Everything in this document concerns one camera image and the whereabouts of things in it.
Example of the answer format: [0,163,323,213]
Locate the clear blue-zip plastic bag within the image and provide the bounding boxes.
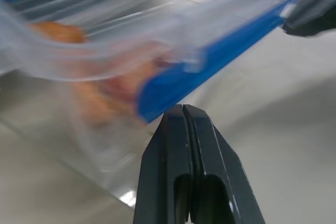
[0,0,300,201]

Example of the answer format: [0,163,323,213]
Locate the orange food pieces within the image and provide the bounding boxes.
[28,20,163,130]

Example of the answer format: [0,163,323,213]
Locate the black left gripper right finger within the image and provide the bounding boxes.
[183,104,266,224]

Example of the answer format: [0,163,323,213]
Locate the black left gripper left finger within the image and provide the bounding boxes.
[133,104,194,224]

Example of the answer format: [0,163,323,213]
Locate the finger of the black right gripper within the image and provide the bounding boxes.
[282,0,336,37]

